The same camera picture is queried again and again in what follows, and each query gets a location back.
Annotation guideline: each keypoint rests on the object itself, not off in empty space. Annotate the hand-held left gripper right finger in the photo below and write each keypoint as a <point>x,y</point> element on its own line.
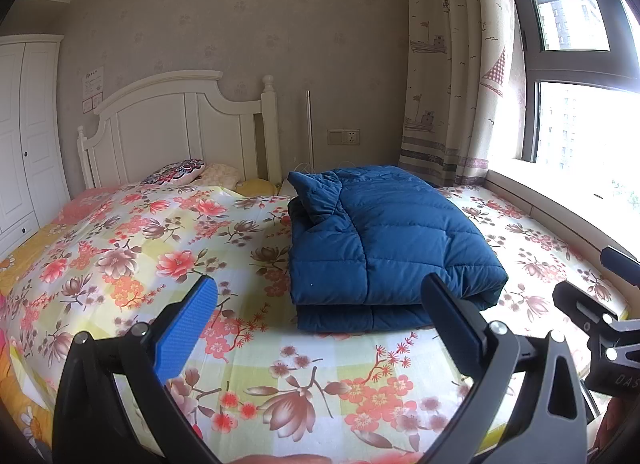
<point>450,314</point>

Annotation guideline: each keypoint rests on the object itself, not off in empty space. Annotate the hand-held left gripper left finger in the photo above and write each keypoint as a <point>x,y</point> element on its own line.
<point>185,334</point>

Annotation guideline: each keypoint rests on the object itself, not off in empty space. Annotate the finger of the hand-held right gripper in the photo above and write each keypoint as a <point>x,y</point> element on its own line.
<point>582,301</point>
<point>622,264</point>

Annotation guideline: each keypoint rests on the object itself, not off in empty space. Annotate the blue quilted jacket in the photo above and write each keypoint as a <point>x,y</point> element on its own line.
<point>390,244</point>

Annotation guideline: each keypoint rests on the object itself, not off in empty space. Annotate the person's right forearm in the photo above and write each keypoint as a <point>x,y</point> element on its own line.
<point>617,434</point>

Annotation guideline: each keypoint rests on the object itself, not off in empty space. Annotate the window sill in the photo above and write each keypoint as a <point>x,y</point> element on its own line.
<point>560,204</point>

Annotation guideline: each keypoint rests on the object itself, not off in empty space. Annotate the floral bed quilt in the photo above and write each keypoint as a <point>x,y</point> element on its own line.
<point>150,244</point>

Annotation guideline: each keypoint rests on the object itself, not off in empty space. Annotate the window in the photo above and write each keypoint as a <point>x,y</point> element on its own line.
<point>585,109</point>

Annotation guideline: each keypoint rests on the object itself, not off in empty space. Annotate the patterned pillow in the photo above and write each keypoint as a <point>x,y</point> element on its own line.
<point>175,172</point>

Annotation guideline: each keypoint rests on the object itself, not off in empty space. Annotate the cream fluffy pillow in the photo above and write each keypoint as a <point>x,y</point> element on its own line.
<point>222,175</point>

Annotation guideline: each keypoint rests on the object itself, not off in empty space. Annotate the yellow pillow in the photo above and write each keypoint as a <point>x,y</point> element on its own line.
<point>257,187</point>

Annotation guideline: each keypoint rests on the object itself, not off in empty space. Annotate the yellow bed sheet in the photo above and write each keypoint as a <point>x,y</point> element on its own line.
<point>20,394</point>

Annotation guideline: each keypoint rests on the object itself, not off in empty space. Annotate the white wooden headboard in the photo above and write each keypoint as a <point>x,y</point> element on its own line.
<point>165,124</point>

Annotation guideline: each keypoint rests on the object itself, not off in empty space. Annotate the printed curtain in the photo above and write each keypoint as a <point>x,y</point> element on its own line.
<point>450,69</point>

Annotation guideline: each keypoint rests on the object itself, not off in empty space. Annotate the white wardrobe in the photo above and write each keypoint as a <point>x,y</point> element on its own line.
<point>25,144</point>

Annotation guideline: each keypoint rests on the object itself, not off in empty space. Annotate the beige wall socket plate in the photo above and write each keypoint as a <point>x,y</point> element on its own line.
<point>344,137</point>

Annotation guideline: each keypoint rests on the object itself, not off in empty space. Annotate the paper wall notice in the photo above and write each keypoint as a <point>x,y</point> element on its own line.
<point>93,89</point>

